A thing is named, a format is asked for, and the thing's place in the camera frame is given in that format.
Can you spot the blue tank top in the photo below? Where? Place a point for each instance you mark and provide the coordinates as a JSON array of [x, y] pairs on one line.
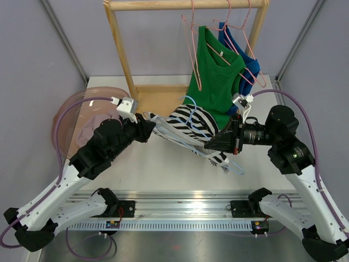
[[241, 85]]

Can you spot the mauve tank top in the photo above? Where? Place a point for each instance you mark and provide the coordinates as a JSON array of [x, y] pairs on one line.
[[86, 132]]

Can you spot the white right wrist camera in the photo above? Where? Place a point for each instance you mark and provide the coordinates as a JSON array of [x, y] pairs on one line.
[[243, 104]]

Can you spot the pink hanger of blue top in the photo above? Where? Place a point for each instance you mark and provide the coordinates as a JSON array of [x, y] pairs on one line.
[[262, 7]]

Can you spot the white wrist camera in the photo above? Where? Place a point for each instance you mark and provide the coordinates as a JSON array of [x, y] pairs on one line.
[[243, 104], [126, 108]]

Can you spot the pink translucent plastic basin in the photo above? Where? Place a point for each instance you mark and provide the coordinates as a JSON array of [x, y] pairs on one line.
[[74, 113]]

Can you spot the green tank top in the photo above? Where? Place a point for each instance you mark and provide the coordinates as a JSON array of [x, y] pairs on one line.
[[218, 67]]

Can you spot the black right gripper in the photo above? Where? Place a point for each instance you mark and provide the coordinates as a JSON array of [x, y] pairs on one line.
[[229, 141]]

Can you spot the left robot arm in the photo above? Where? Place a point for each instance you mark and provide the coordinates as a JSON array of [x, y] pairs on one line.
[[38, 222]]

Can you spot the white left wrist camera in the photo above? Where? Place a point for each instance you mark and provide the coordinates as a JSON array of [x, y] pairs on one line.
[[126, 108]]

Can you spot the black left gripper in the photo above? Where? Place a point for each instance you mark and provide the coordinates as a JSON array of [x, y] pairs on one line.
[[143, 127]]

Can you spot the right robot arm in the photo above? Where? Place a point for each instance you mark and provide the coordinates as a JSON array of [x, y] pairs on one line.
[[321, 234]]

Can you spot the aluminium rail base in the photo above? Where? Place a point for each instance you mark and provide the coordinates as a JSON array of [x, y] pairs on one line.
[[175, 211]]

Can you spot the aluminium frame post right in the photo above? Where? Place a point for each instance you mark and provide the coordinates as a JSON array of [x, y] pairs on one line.
[[300, 38]]

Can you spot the wooden clothes rack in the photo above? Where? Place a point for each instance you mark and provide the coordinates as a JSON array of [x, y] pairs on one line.
[[158, 98]]

